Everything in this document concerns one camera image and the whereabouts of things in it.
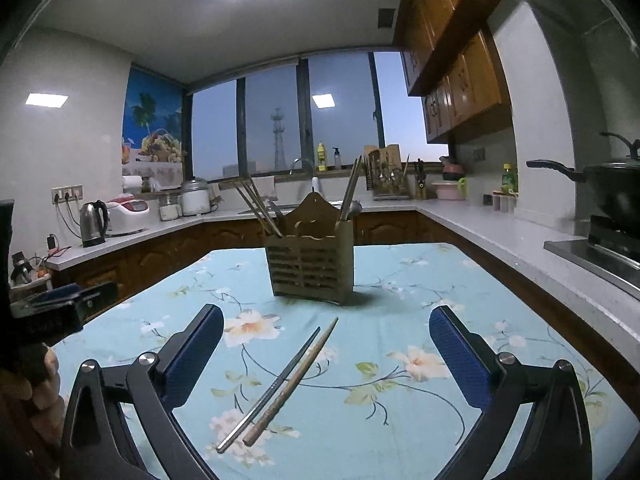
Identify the green plastic cup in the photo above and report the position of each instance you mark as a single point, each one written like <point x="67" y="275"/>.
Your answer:
<point x="462" y="186"/>

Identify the kitchen faucet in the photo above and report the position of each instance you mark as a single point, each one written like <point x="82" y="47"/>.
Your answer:
<point x="316" y="185"/>

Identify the kitchen window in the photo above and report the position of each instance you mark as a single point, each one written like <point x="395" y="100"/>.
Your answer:
<point x="270" y="110"/>

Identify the knife block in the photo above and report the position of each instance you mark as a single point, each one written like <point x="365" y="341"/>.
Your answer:
<point x="421" y="182"/>

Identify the yellow dish soap bottle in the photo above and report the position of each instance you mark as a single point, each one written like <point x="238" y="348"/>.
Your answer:
<point x="321" y="157"/>

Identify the gas stove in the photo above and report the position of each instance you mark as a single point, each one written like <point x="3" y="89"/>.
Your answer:
<point x="600" y="255"/>

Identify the wooden wall cabinets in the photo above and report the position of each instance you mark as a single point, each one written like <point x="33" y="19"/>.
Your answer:
<point x="450" y="60"/>

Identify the paper towel roll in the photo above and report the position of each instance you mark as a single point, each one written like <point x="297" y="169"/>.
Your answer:
<point x="133" y="185"/>

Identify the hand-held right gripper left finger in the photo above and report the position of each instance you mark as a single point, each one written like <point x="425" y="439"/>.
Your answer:
<point x="195" y="355"/>

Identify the cooking oil bottle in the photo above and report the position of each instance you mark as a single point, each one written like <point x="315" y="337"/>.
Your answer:
<point x="509" y="180"/>

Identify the wooden chopstick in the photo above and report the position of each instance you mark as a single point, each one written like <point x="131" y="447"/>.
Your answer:
<point x="262" y="202"/>
<point x="295" y="380"/>
<point x="255" y="207"/>

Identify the small spice jar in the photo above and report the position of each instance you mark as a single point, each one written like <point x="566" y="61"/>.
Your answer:
<point x="496" y="202"/>

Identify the ceiling vent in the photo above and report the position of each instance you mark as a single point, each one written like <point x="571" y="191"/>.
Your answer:
<point x="386" y="18"/>

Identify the clear pump bottle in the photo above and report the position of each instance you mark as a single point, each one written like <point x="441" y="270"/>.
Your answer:
<point x="337" y="160"/>

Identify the wall outlet strip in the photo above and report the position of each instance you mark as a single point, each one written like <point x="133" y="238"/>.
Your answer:
<point x="67" y="194"/>

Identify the stacked bowls with lid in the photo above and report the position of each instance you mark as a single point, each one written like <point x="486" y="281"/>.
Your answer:
<point x="451" y="170"/>

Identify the metal spoon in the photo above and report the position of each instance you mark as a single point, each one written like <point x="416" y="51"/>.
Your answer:
<point x="356" y="209"/>

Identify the person's left hand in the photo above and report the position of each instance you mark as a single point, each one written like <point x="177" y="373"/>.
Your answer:
<point x="47" y="395"/>

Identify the utensil drying rack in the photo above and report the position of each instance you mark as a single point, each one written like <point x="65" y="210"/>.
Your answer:
<point x="387" y="175"/>

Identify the white rice cooker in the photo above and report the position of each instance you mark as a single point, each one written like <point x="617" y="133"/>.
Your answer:
<point x="127" y="217"/>

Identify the white steamer pot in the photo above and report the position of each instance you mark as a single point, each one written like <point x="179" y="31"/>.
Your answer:
<point x="194" y="200"/>

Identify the black wok with lid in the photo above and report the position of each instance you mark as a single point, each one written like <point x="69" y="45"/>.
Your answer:
<point x="615" y="190"/>

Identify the floral blue tablecloth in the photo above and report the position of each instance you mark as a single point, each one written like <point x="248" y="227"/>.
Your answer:
<point x="380" y="340"/>

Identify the wall power outlet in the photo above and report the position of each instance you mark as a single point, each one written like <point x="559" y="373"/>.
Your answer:
<point x="480" y="154"/>

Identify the hanging dish cloth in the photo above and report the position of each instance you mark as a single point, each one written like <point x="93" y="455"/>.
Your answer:
<point x="267" y="186"/>

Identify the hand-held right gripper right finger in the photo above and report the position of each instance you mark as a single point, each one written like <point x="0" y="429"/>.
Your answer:
<point x="460" y="355"/>

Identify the pink basin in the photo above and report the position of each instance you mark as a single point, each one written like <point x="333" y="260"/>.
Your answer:
<point x="445" y="192"/>

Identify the glass storage jar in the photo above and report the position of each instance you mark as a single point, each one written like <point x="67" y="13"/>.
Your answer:
<point x="170" y="210"/>

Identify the small dark container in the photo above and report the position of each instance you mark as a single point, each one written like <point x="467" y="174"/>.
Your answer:
<point x="487" y="200"/>

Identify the metal chopstick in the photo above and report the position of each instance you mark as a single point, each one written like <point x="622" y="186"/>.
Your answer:
<point x="351" y="185"/>
<point x="356" y="182"/>
<point x="280" y="385"/>

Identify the wooden utensil holder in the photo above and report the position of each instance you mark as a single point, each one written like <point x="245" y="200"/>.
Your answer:
<point x="310" y="265"/>

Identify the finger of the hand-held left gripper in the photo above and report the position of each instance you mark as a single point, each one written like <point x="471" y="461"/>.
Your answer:
<point x="55" y="295"/>
<point x="97" y="300"/>

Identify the stainless electric kettle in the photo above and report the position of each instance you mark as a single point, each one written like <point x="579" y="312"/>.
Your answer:
<point x="93" y="225"/>

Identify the fruit wall poster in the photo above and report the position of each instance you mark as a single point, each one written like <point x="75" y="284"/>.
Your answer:
<point x="155" y="120"/>

